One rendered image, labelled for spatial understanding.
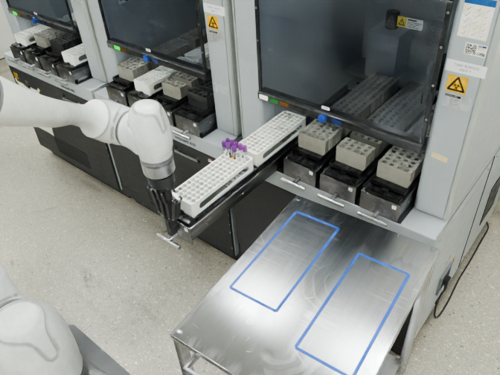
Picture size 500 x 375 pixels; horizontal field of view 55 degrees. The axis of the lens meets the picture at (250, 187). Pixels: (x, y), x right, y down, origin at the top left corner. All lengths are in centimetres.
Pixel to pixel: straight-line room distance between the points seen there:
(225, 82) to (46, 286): 137
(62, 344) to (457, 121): 113
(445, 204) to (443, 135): 23
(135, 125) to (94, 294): 136
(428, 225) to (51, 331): 110
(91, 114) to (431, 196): 102
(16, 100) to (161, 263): 166
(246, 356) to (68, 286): 153
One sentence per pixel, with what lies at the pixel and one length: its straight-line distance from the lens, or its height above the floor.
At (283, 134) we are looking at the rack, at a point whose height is 86.
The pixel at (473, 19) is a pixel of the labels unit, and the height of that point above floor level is 136.
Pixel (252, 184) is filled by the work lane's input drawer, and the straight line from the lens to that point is 162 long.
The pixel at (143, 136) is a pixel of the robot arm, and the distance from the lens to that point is 124.
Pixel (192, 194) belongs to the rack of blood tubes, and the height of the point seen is 86.
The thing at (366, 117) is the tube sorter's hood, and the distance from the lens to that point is 152.
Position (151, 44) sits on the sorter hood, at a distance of 208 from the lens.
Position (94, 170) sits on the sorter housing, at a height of 16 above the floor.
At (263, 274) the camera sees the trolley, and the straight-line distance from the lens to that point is 128.
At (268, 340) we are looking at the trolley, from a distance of 117.
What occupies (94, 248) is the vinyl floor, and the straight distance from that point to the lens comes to 267.
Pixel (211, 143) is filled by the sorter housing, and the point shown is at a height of 73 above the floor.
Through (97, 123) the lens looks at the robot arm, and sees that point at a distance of 131.
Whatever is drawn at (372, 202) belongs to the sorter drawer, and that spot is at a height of 78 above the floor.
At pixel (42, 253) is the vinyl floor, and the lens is 277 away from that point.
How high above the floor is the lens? 180
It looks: 39 degrees down
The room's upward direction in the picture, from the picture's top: 4 degrees counter-clockwise
